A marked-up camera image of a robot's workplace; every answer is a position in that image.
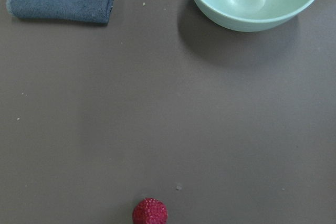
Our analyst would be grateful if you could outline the red strawberry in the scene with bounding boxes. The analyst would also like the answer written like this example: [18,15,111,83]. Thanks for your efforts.
[132,198,168,224]

